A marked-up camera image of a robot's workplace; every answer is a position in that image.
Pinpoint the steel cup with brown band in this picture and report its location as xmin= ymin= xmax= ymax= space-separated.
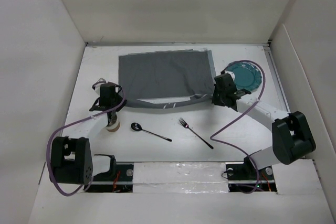
xmin=106 ymin=114 xmax=120 ymax=132

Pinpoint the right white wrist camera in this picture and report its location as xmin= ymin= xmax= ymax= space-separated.
xmin=220 ymin=70 xmax=235 ymax=79

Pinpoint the black fork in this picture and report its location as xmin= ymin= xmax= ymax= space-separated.
xmin=179 ymin=118 xmax=214 ymax=150

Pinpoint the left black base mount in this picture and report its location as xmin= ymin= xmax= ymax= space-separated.
xmin=84 ymin=163 xmax=134 ymax=193

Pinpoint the black spoon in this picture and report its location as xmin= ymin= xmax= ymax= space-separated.
xmin=131 ymin=122 xmax=172 ymax=142

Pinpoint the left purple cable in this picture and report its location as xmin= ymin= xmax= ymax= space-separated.
xmin=46 ymin=83 xmax=128 ymax=197

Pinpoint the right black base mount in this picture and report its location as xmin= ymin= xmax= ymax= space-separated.
xmin=221 ymin=162 xmax=277 ymax=193

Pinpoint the grey striped placemat cloth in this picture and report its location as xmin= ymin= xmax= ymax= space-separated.
xmin=118 ymin=50 xmax=216 ymax=109

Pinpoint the teal scalloped plate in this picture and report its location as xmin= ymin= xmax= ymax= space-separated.
xmin=224 ymin=61 xmax=262 ymax=92

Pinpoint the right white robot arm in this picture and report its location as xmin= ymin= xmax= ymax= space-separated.
xmin=212 ymin=73 xmax=316 ymax=179

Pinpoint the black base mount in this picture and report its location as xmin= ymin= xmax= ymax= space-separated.
xmin=84 ymin=163 xmax=134 ymax=193
xmin=221 ymin=162 xmax=277 ymax=193

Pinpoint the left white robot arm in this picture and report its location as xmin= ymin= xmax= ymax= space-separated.
xmin=50 ymin=80 xmax=127 ymax=185

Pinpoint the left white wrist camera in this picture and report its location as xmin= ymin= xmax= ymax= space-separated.
xmin=92 ymin=78 xmax=107 ymax=95

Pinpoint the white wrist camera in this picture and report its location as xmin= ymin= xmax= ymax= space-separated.
xmin=92 ymin=78 xmax=107 ymax=95
xmin=220 ymin=70 xmax=235 ymax=79

